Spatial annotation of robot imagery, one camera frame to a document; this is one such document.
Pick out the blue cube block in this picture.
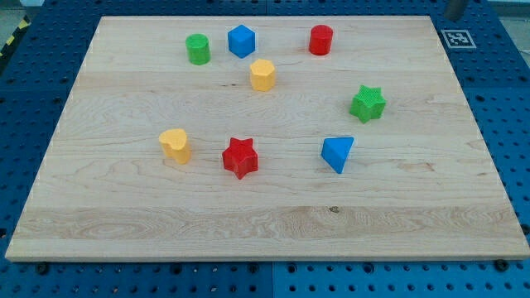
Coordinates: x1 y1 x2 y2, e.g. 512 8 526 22
228 25 256 59

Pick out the yellow hexagon block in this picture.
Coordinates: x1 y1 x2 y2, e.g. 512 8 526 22
249 59 276 92

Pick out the green cylinder block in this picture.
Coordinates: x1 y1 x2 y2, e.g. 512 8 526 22
185 33 210 65

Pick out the yellow heart block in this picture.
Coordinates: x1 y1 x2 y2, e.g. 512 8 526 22
158 128 191 164

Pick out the wooden board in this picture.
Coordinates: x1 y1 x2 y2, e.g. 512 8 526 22
6 16 529 262

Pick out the green star block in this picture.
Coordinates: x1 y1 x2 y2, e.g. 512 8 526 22
349 84 387 123

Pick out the blue triangle block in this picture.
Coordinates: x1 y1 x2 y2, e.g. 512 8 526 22
320 137 354 174

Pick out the red star block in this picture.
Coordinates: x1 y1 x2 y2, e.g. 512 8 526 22
222 137 258 180

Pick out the red cylinder block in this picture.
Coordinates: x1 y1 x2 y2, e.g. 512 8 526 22
308 25 334 55

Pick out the white fiducial marker tag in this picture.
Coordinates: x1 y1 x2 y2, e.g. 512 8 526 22
441 29 476 49

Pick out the black yellow hazard tape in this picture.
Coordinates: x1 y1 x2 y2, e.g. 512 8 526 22
1 15 31 60

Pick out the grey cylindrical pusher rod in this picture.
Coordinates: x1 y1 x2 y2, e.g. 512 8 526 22
443 0 469 22

